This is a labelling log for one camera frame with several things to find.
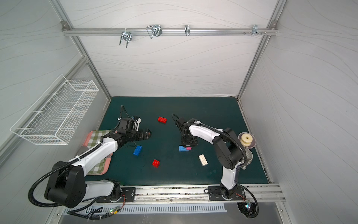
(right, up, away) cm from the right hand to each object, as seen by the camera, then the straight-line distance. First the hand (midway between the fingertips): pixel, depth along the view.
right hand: (187, 145), depth 90 cm
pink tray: (-68, 0, +2) cm, 69 cm away
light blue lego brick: (-4, -2, 0) cm, 4 cm away
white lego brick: (+10, -8, -6) cm, 14 cm away
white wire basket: (-67, +20, -22) cm, 73 cm away
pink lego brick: (+1, -2, -2) cm, 2 cm away
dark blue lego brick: (-32, -3, -1) cm, 32 cm away
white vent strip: (-9, -27, -19) cm, 35 cm away
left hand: (-26, +8, -3) cm, 28 cm away
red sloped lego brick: (-19, +16, +15) cm, 28 cm away
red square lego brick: (-19, -9, -8) cm, 23 cm away
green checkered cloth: (-64, +2, +4) cm, 64 cm away
